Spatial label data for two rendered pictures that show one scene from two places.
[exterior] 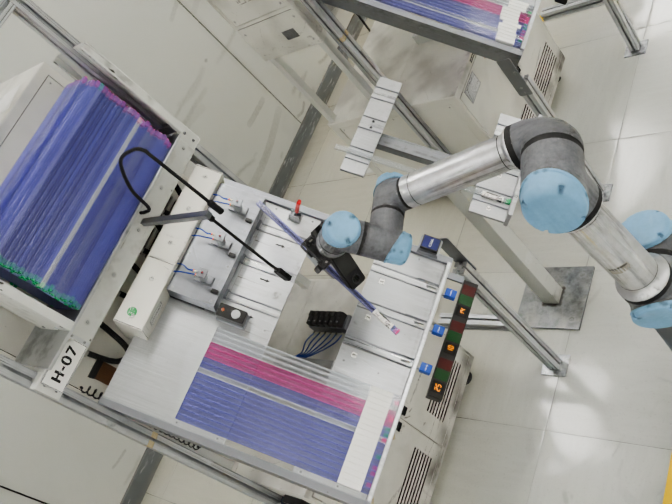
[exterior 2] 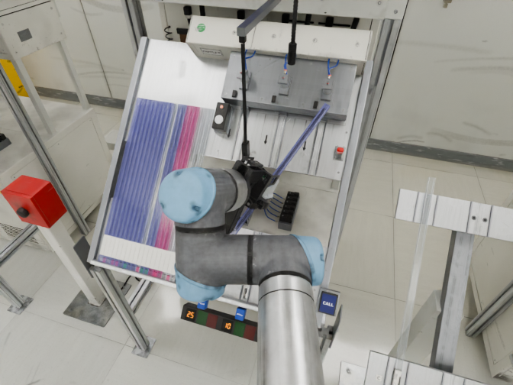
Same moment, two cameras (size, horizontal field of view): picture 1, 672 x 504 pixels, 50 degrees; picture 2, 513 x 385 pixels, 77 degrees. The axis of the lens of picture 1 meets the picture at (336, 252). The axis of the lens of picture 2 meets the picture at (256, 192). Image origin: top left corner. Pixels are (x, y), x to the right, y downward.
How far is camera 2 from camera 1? 127 cm
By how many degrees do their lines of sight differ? 36
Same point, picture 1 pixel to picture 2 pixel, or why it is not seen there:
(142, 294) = (217, 30)
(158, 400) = (150, 81)
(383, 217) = (227, 254)
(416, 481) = not seen: hidden behind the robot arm
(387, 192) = (275, 257)
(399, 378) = not seen: hidden behind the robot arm
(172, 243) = (272, 38)
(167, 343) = (195, 72)
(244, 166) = (481, 128)
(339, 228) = (172, 190)
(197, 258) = (265, 68)
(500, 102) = not seen: outside the picture
